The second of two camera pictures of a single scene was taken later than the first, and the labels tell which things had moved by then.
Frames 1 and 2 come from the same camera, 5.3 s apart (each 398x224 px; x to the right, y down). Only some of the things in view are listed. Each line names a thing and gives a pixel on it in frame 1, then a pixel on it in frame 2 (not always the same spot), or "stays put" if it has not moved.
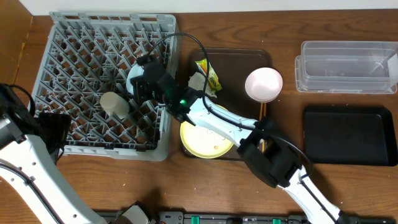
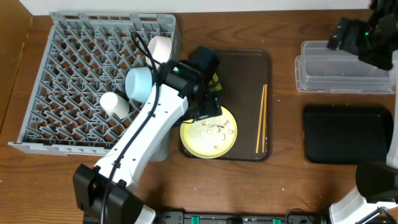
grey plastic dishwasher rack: (87, 54) stays put
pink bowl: (263, 84) → (160, 47)
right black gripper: (140, 86) → (345, 35)
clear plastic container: (347, 67) stays put
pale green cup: (114, 104) stays put
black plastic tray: (349, 135) stays put
